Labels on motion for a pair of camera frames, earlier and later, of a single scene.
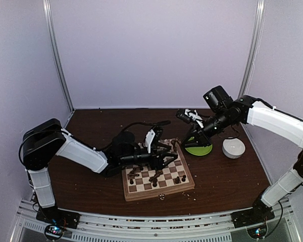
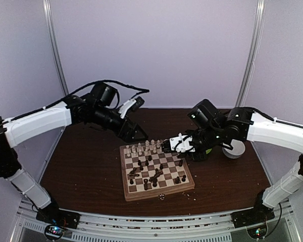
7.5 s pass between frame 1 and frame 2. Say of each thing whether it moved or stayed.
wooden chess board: stayed
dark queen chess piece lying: stayed
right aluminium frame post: stayed
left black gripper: moved
